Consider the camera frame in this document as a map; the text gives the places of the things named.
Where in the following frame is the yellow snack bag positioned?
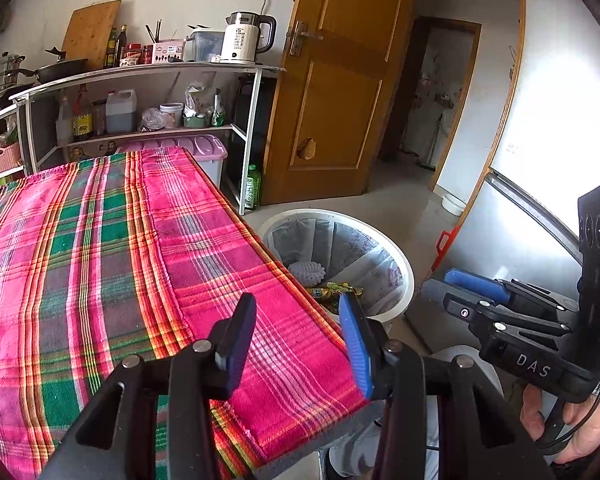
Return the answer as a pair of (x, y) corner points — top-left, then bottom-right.
(306, 282), (363, 314)

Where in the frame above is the white foam fruit net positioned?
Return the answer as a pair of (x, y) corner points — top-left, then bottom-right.
(288, 261), (326, 288)

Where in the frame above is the white round trash bin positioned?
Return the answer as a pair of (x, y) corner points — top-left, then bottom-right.
(258, 208), (415, 326)

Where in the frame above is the white metal kitchen shelf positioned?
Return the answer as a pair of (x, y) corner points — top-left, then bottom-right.
(0, 62), (282, 214)

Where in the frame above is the person's right hand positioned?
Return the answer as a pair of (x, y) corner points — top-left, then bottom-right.
(519, 385), (600, 465)

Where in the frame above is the red thermos flask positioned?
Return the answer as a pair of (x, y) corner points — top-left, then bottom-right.
(430, 224), (460, 272)

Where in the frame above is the green detergent bottle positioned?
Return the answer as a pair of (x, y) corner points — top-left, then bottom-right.
(245, 164), (262, 210)

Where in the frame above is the pink plaid tablecloth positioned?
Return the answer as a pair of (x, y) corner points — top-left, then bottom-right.
(0, 148), (376, 479)

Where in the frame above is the silver refrigerator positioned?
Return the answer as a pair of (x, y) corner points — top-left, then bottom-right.
(404, 0), (600, 356)

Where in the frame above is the pink-lidded storage box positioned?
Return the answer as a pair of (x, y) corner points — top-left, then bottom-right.
(117, 133), (227, 186)

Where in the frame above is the wooden door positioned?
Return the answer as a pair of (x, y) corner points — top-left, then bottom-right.
(261, 0), (416, 205)

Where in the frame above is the white plastic oil jug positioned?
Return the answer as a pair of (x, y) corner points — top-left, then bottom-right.
(105, 89), (137, 134)

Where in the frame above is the soy sauce bottle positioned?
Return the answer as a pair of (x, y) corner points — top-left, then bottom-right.
(72, 84), (94, 142)

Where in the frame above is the pink woven basket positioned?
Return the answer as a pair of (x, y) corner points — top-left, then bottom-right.
(0, 143), (21, 174)

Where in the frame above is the pink utensil holder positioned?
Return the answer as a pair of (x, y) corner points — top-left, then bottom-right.
(151, 39), (185, 64)

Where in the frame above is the clear plastic storage container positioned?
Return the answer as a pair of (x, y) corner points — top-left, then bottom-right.
(184, 28), (224, 62)

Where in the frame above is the white electric kettle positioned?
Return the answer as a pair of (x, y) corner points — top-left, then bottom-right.
(220, 11), (277, 64)

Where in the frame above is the dark glass sauce bottle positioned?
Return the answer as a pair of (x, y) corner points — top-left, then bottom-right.
(114, 24), (128, 67)

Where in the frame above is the black frying pan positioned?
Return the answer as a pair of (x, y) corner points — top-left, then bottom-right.
(14, 58), (87, 84)

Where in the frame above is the wooden cutting board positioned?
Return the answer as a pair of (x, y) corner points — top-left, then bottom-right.
(61, 0), (122, 72)

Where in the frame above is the stainless steel steamer pot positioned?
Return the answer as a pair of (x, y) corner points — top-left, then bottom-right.
(0, 52), (26, 94)

